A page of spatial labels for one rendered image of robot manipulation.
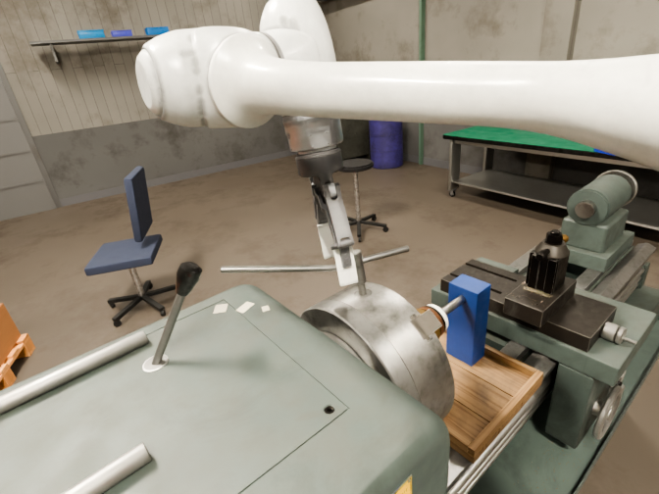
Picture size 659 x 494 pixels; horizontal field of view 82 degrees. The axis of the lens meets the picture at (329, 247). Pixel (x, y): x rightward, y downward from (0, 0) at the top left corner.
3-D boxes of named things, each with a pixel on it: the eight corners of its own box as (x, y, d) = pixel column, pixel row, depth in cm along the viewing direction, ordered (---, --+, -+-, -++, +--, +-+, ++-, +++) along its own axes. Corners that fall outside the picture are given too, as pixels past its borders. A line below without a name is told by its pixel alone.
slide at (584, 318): (586, 353, 94) (590, 338, 92) (439, 290, 125) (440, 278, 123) (614, 320, 104) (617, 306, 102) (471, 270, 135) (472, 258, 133)
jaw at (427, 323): (393, 365, 74) (424, 344, 65) (378, 342, 76) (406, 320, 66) (429, 337, 80) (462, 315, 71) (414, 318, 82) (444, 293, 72)
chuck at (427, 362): (430, 483, 67) (413, 332, 57) (323, 399, 91) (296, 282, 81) (460, 451, 72) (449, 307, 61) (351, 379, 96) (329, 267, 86)
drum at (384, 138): (410, 164, 633) (410, 112, 598) (384, 171, 609) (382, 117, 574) (388, 159, 677) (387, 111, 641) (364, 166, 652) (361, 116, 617)
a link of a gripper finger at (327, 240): (318, 225, 72) (317, 224, 73) (325, 259, 74) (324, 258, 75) (332, 222, 72) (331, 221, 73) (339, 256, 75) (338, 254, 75)
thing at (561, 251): (561, 262, 96) (563, 251, 95) (529, 253, 102) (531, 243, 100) (574, 251, 100) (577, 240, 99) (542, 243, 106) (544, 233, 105)
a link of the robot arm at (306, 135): (284, 117, 55) (293, 159, 57) (345, 105, 56) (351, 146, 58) (278, 118, 63) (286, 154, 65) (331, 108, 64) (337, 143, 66)
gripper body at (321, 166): (291, 152, 65) (302, 204, 68) (297, 155, 57) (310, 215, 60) (333, 143, 66) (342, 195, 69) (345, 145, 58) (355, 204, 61)
